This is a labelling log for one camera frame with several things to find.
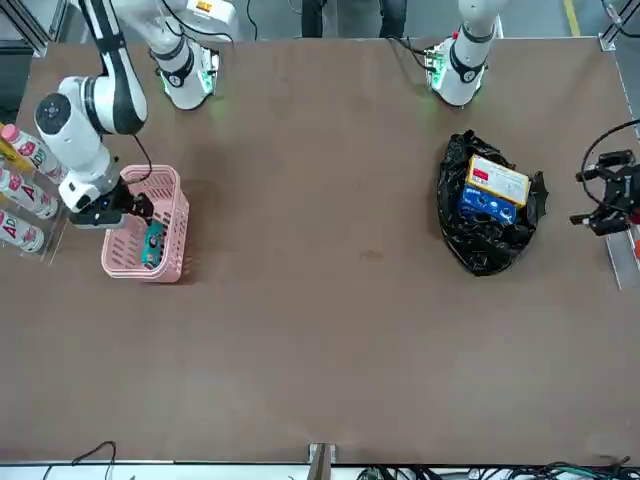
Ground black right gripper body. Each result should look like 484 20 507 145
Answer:
94 180 139 224

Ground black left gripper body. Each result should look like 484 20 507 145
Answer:
612 167 640 224

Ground teal snack packet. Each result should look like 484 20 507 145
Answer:
141 222 168 271

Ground yellow wafer snack pack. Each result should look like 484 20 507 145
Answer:
464 153 531 209

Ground blue cookie box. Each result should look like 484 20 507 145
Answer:
458 184 519 222

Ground pink plastic basket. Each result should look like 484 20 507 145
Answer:
101 164 191 284

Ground black plastic bag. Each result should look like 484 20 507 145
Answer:
437 129 550 277

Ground clear acrylic fruit stand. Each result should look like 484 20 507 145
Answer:
604 232 640 292

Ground clear acrylic bottle shelf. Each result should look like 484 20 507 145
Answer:
0 119 70 267

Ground white pink-capped milk bottle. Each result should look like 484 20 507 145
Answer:
0 167 60 220
0 123 69 185
0 209 46 254

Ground yellow juice bottle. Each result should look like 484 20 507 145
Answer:
0 135 30 170

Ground white control box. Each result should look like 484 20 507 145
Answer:
184 0 237 27

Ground person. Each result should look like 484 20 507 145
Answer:
299 0 410 40

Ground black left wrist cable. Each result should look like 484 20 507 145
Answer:
581 118 640 207

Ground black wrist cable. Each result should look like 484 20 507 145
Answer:
581 118 640 207
128 133 155 185

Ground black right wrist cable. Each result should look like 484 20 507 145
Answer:
128 133 155 185

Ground aluminium frame beam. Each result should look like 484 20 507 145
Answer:
0 0 51 57
598 0 640 52

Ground aluminium frame post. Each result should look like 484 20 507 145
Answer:
306 442 340 480

